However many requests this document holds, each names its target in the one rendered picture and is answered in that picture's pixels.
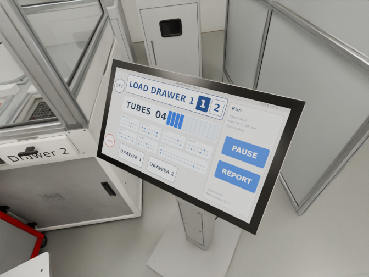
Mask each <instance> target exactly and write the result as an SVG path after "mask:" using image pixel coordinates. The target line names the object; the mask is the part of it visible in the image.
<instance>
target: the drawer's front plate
mask: <svg viewBox="0 0 369 277"><path fill-rule="evenodd" d="M32 146H34V147H35V149H34V150H38V155H39V156H38V155H37V156H38V158H36V157H34V156H33V155H30V156H31V157H32V158H33V159H27V158H26V157H29V156H23V157H21V158H22V159H23V160H22V159H21V158H20V157H19V156H18V153H19V152H24V151H25V150H26V148H27V147H32ZM60 148H64V149H66V152H65V153H69V154H63V153H64V151H65V150H64V149H60ZM53 151H55V152H53ZM44 152H48V153H50V154H48V155H46V156H50V157H46V156H45V155H44V154H43V153H44ZM51 152H53V153H54V155H53V154H52V153H51ZM40 153H41V155H42V157H43V158H41V157H40ZM77 155H78V150H77V149H76V147H75V146H74V145H73V144H72V142H71V141H70V140H69V138H68V137H67V136H66V135H63V136H55V137H48V138H41V139H36V140H28V141H21V142H14V143H6V144H2V145H0V158H2V159H3V160H4V161H5V162H7V163H8V164H9V165H16V164H23V163H30V162H37V161H42V160H49V159H56V158H64V157H71V156H77ZM7 156H15V157H17V158H18V159H19V160H18V161H16V162H13V161H15V160H17V159H16V158H15V157H10V158H11V159H12V160H13V161H12V160H11V159H9V158H8V157H7Z"/></svg>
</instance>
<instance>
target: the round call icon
mask: <svg viewBox="0 0 369 277"><path fill-rule="evenodd" d="M115 139H116V136H115V135H112V134H110V133H108V132H105V139H104V145H105V146H107V147H109V148H111V149H114V145H115Z"/></svg>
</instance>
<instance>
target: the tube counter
mask: <svg viewBox="0 0 369 277"><path fill-rule="evenodd" d="M153 121H154V122H157V123H160V124H163V125H166V126H169V127H171V128H174V129H177V130H180V131H183V132H186V133H189V134H191V135H194V136H198V137H201V138H203V139H206V140H209V141H212V142H215V143H216V141H217V137H218V135H219V131H220V128H221V125H219V124H216V123H212V122H210V121H206V120H203V119H199V118H196V117H193V116H190V115H187V114H183V113H180V112H177V111H174V110H171V109H167V108H164V107H161V106H156V110H155V114H154V119H153Z"/></svg>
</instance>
